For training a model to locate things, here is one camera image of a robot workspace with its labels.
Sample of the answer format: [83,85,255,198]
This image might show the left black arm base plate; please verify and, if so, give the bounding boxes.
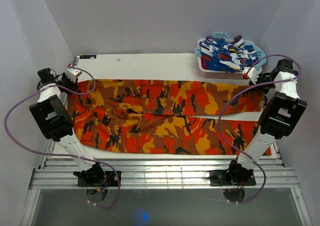
[76,170,122,187]

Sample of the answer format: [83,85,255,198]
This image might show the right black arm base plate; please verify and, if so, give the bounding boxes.
[209,169,256,186]

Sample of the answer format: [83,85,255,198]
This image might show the orange camouflage trousers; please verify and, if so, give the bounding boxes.
[67,79,264,155]

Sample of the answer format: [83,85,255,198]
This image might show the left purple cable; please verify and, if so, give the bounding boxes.
[3,66,122,210]

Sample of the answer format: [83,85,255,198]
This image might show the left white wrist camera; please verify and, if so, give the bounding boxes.
[64,64,82,83]

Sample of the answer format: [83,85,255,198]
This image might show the pink plastic laundry basket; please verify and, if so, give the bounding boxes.
[197,38,264,80]

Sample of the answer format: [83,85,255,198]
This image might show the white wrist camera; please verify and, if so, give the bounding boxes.
[242,67,262,85]
[64,64,82,83]

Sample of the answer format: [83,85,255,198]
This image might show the light blue garment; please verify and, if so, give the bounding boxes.
[194,31,268,72]

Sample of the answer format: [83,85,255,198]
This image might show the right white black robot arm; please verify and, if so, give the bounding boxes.
[225,58,307,185]

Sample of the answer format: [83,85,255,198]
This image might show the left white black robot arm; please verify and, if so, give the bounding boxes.
[29,66,107,186]

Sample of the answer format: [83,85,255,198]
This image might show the blue label sticker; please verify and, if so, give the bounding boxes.
[79,54,97,60]

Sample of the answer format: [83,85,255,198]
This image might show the aluminium frame rail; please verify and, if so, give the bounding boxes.
[29,158,300,190]

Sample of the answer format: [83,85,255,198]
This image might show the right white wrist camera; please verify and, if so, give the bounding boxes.
[242,67,262,85]

